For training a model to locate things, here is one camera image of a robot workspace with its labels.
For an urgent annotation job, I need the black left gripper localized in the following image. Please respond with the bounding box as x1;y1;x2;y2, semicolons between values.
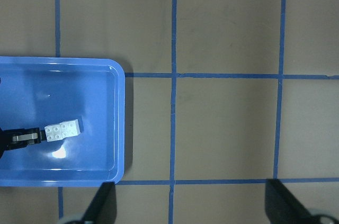
0;128;46;158

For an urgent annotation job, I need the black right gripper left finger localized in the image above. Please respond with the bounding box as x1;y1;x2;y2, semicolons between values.
81;182;117;223

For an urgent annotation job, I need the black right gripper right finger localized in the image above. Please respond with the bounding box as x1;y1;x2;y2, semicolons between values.
265;179;312;223

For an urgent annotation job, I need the white block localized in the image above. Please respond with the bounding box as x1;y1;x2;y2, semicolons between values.
44;124;65;142
60;119;81;139

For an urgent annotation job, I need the blue plastic tray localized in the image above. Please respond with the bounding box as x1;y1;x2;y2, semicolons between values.
1;57;125;187

